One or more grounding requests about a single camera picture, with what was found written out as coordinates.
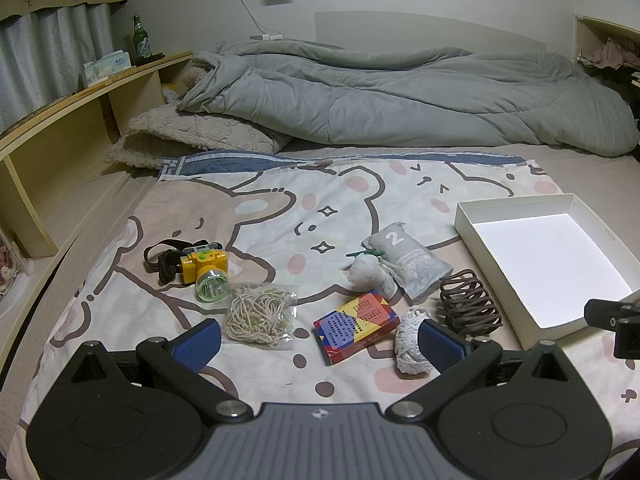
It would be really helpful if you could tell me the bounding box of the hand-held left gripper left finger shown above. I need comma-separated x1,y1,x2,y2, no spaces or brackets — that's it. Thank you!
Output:
68,318,253,423

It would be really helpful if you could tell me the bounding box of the clear plastic package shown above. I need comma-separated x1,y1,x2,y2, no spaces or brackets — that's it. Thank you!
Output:
0,227,32,313

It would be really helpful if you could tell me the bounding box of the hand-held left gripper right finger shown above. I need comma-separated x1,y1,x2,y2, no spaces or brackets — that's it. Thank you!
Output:
387,319,574,423

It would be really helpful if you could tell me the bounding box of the colourful patterned card box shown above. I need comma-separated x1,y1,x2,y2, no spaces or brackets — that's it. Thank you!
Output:
313,296,402,367

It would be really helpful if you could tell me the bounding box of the pink clothes pile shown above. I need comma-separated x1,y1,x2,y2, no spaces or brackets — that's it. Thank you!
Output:
580,36,640,71

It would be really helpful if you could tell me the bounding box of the bear printed blanket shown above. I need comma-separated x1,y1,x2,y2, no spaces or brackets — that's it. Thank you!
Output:
20,151,640,480

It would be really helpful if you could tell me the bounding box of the tissue pack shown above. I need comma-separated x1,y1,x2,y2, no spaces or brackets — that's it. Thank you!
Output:
82,49,132,86

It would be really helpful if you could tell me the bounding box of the grey duvet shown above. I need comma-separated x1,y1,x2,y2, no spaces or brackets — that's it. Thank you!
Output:
177,39,640,157

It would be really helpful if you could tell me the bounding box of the white cotton wad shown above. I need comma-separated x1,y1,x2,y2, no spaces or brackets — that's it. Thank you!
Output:
348,255,398,297

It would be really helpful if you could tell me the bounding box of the grey curtain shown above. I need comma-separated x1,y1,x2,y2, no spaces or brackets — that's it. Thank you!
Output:
0,2,114,133

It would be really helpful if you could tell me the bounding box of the beige fuzzy pillow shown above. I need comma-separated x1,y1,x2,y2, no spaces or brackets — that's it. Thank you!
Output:
103,107,288,171

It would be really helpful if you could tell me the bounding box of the yellow headlamp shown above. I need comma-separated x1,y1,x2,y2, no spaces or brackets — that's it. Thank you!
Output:
144,240,231,304

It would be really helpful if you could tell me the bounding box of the white lace roll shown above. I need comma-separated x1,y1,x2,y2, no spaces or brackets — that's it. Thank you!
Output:
395,305,439,376

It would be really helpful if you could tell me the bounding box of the grey soft packet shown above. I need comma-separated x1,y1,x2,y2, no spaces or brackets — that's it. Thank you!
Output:
361,221,453,301

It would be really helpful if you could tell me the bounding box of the white bed headboard panel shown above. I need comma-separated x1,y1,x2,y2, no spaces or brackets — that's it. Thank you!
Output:
315,10,548,54

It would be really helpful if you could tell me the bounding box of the green glass bottle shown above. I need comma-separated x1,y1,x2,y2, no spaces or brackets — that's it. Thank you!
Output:
131,15,151,66

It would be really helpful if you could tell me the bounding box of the white cardboard box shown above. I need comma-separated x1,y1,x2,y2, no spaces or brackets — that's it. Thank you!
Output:
454,192,640,351

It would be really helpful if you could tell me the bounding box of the clear bag of beige string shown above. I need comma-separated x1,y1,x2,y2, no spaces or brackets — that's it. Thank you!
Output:
221,282,300,350

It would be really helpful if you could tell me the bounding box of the cream wall shelf unit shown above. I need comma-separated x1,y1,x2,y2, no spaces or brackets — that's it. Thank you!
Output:
574,14,640,106

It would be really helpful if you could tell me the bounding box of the brown spiral coil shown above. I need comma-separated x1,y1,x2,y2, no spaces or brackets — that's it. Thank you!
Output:
440,269,503,334

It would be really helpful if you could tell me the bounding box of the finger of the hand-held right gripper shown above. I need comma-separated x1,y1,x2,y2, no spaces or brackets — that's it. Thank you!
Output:
584,297,640,360

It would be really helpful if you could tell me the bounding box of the dark clothes pile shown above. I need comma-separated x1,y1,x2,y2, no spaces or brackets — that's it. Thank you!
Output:
597,66,640,107

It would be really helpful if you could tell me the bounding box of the wooden headboard shelf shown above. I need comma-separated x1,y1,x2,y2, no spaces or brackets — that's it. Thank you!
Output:
0,50,196,261

